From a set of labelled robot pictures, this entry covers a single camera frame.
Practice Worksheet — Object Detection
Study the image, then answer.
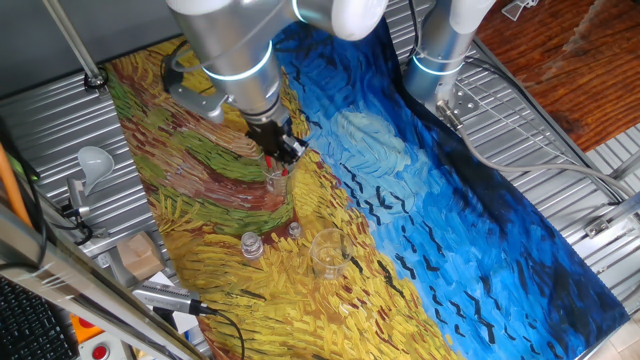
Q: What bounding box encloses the grey base conduit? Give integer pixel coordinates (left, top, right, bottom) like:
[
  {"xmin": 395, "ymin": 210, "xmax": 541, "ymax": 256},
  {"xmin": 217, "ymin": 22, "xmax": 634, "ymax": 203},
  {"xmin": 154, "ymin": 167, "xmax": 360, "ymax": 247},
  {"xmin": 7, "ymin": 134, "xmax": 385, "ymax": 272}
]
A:
[{"xmin": 437, "ymin": 99, "xmax": 637, "ymax": 200}]

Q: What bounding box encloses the clear glass bottle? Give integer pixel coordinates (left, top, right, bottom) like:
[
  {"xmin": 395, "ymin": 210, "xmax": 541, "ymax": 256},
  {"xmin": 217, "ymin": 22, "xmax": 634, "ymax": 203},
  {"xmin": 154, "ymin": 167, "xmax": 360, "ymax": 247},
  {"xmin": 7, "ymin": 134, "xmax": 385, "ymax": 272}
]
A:
[{"xmin": 240, "ymin": 230, "xmax": 265, "ymax": 261}]

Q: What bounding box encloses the Van Gogh painting tablecloth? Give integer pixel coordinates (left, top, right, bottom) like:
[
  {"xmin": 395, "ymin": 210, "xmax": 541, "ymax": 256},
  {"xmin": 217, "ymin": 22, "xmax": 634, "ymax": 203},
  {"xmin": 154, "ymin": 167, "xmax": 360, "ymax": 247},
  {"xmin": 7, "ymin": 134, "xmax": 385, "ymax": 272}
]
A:
[{"xmin": 104, "ymin": 19, "xmax": 631, "ymax": 360}]

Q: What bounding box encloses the orange box red button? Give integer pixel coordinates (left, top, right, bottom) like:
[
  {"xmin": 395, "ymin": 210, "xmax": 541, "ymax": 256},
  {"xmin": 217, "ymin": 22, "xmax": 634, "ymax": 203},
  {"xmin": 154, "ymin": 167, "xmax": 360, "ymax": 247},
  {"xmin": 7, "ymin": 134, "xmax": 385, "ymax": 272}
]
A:
[{"xmin": 68, "ymin": 312, "xmax": 105, "ymax": 346}]

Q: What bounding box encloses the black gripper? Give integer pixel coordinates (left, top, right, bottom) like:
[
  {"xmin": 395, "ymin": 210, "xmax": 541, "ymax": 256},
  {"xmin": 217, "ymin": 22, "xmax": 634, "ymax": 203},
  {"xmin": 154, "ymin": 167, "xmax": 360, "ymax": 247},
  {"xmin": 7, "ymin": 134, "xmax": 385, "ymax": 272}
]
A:
[{"xmin": 245, "ymin": 119, "xmax": 309, "ymax": 169}]

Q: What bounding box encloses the silver camera bracket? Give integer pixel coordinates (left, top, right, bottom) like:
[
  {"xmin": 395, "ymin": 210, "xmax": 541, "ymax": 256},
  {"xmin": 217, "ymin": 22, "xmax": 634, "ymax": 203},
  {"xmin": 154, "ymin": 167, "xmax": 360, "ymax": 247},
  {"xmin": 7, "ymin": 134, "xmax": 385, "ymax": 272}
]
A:
[{"xmin": 167, "ymin": 82, "xmax": 231, "ymax": 125}]

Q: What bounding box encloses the black table clamp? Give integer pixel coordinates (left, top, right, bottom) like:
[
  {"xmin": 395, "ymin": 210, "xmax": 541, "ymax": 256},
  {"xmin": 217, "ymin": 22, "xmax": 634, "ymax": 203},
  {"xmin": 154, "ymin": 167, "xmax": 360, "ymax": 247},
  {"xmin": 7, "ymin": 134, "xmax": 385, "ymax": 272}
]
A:
[{"xmin": 58, "ymin": 199, "xmax": 97, "ymax": 247}]

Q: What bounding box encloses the black depth camera cable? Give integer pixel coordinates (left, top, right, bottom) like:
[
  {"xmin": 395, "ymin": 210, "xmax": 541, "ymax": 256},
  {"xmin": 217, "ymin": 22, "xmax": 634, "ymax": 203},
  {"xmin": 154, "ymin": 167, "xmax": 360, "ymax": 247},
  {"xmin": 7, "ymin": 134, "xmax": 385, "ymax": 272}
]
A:
[{"xmin": 198, "ymin": 303, "xmax": 247, "ymax": 360}]

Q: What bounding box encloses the grey box red button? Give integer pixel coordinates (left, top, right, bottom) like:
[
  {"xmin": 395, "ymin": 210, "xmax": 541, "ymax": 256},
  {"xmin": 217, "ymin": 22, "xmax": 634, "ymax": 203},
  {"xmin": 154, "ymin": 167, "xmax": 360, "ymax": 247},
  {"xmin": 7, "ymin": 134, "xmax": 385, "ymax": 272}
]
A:
[{"xmin": 78, "ymin": 332, "xmax": 127, "ymax": 360}]

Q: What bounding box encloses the aluminium frame bar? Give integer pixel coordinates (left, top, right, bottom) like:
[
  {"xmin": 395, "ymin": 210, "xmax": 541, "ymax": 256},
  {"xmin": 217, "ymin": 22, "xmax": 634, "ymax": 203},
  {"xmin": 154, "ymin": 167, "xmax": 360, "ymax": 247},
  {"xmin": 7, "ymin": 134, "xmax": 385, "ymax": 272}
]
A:
[{"xmin": 0, "ymin": 202, "xmax": 209, "ymax": 360}]

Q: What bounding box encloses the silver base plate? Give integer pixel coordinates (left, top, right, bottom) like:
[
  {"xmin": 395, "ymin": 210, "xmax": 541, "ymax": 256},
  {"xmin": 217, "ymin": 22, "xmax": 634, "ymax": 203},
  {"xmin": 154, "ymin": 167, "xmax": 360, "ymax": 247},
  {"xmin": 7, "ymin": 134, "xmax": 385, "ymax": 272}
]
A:
[{"xmin": 433, "ymin": 81, "xmax": 482, "ymax": 123}]

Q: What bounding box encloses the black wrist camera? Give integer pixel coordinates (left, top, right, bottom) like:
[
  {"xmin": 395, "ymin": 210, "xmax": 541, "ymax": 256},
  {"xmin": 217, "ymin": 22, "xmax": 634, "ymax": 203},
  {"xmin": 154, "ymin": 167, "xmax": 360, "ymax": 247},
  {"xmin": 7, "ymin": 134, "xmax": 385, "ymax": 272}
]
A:
[{"xmin": 159, "ymin": 42, "xmax": 189, "ymax": 96}]

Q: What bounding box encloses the brown cardboard box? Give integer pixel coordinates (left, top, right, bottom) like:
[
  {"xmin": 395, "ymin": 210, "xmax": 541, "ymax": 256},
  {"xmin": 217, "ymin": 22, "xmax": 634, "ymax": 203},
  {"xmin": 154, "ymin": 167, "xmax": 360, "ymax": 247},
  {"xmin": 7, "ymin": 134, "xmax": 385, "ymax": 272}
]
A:
[{"xmin": 116, "ymin": 230, "xmax": 167, "ymax": 282}]

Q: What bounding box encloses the metal pole black foot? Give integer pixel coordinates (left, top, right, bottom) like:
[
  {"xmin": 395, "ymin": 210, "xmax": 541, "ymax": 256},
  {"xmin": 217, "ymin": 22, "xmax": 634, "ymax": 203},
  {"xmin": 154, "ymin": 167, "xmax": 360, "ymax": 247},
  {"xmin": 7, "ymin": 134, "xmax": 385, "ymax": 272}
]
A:
[{"xmin": 42, "ymin": 0, "xmax": 109, "ymax": 92}]

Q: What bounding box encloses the clear acrylic stand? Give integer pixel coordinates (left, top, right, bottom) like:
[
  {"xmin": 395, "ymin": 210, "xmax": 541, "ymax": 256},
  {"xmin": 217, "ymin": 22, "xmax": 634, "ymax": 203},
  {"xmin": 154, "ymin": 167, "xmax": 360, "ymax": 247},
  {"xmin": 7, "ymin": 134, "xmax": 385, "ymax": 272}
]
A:
[{"xmin": 501, "ymin": 0, "xmax": 540, "ymax": 22}]

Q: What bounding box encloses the orange pole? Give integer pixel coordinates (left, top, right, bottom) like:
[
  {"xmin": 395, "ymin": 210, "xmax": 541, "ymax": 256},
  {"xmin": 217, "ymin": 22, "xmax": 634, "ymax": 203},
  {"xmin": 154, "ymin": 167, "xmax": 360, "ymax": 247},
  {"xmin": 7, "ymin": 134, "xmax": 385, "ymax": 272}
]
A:
[{"xmin": 0, "ymin": 142, "xmax": 34, "ymax": 229}]

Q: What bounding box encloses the metal corner bracket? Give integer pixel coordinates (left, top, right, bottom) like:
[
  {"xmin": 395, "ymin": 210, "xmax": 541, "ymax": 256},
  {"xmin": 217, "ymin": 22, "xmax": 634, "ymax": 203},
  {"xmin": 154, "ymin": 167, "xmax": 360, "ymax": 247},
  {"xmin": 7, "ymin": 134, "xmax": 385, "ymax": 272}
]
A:
[{"xmin": 583, "ymin": 192, "xmax": 640, "ymax": 240}]

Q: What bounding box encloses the clear glass beaker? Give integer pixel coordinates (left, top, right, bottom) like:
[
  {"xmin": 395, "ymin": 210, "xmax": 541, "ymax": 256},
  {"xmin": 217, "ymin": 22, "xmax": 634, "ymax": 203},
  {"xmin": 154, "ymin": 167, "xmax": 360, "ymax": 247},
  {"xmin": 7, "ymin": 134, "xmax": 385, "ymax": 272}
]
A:
[
  {"xmin": 308, "ymin": 227, "xmax": 356, "ymax": 281},
  {"xmin": 258, "ymin": 154, "xmax": 297, "ymax": 200}
]

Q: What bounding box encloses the silver depth camera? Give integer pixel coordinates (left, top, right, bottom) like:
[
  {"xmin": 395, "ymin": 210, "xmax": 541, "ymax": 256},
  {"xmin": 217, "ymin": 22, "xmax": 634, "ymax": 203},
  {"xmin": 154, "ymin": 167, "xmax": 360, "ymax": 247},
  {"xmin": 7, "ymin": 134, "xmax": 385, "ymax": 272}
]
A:
[{"xmin": 131, "ymin": 280, "xmax": 204, "ymax": 317}]

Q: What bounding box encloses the white plastic ladle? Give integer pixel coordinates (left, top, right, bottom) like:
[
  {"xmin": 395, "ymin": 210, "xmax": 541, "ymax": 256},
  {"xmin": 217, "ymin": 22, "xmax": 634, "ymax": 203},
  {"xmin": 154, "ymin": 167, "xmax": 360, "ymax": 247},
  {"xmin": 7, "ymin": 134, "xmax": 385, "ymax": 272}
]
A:
[{"xmin": 76, "ymin": 145, "xmax": 116, "ymax": 197}]

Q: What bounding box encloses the silver clamp mounted camera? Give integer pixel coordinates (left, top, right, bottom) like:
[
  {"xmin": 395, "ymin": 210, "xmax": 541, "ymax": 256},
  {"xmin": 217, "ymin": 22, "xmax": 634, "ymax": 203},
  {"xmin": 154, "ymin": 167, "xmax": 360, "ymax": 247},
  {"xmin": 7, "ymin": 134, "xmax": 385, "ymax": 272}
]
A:
[{"xmin": 66, "ymin": 177, "xmax": 87, "ymax": 214}]

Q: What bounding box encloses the black keyboard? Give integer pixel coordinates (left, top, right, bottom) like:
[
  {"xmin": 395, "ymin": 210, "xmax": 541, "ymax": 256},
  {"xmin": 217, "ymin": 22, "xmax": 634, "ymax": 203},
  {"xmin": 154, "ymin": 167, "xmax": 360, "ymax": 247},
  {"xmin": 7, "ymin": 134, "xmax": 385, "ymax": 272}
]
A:
[{"xmin": 0, "ymin": 277, "xmax": 80, "ymax": 360}]

